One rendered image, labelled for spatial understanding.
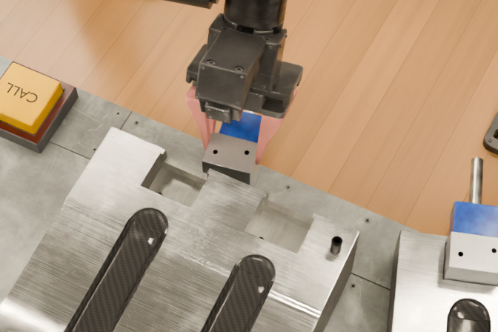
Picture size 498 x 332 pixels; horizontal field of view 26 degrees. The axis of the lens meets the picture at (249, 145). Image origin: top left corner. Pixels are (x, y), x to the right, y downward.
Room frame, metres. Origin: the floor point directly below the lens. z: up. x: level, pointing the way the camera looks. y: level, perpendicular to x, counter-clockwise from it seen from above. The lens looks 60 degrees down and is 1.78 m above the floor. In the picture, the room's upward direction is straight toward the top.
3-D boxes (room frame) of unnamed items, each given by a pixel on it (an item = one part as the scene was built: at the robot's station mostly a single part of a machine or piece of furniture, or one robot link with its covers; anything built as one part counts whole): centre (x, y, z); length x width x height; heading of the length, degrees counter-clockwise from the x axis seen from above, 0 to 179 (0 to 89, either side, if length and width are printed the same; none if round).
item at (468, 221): (0.46, -0.22, 0.85); 0.13 x 0.05 x 0.05; 171
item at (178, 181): (0.48, 0.07, 0.87); 0.05 x 0.05 x 0.04; 64
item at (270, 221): (0.44, -0.03, 0.87); 0.05 x 0.05 x 0.04; 64
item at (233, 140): (0.58, 0.00, 0.83); 0.13 x 0.05 x 0.05; 164
